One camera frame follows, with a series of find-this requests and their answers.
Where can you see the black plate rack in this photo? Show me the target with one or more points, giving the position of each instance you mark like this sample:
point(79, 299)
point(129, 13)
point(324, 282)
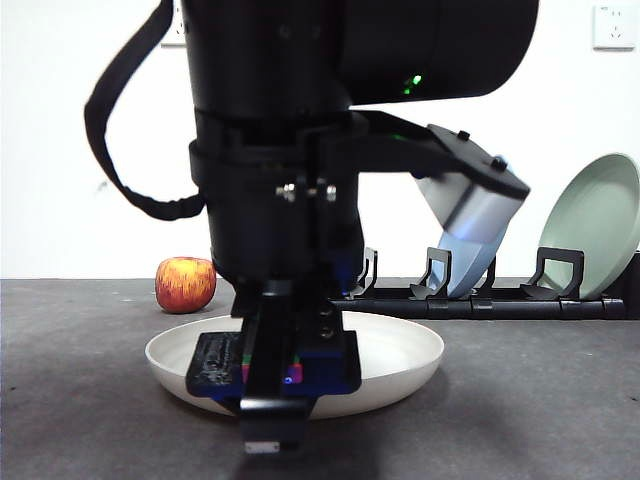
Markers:
point(500, 309)

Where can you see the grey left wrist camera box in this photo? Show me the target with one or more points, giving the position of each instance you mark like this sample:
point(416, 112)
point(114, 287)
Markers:
point(465, 210)

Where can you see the pale yellow cream plate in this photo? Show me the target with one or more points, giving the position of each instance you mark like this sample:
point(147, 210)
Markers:
point(400, 360)

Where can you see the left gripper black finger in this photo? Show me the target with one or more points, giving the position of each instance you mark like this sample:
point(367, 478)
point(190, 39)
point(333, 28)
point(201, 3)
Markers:
point(275, 425)

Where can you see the blue plate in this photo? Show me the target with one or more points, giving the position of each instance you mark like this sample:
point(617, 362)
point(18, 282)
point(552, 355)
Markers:
point(465, 270)

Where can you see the green plate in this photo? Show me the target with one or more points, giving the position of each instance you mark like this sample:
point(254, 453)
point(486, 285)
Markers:
point(590, 225)

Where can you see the red yellow apple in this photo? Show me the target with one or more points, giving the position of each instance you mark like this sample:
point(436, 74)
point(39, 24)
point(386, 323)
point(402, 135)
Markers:
point(182, 287)

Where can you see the white wall power socket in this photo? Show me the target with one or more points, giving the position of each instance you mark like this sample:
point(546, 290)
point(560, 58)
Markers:
point(615, 27)
point(177, 37)

